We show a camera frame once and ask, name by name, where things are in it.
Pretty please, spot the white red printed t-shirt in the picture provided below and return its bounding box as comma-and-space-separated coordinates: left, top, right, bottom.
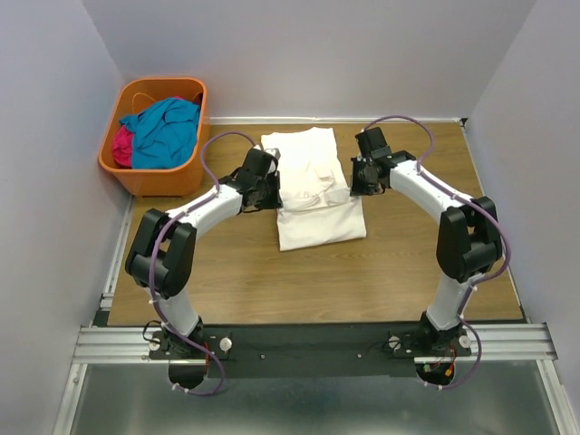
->
261, 127, 367, 252

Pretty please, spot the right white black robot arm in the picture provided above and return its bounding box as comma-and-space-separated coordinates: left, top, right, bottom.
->
351, 127, 504, 351

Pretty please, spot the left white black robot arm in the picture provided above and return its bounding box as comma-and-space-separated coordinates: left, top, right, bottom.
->
125, 148, 282, 350

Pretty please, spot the teal blue t-shirt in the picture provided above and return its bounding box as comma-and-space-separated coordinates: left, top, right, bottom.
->
120, 97, 200, 170

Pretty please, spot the magenta pink t-shirt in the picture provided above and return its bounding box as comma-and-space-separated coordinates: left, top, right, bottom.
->
111, 125, 134, 169

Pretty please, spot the orange plastic laundry basket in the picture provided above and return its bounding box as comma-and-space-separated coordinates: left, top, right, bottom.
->
98, 77, 210, 197

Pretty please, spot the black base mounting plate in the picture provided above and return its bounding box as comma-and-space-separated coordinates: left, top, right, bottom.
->
146, 322, 471, 392

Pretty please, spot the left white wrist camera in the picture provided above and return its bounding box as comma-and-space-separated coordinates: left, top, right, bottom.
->
264, 148, 281, 174

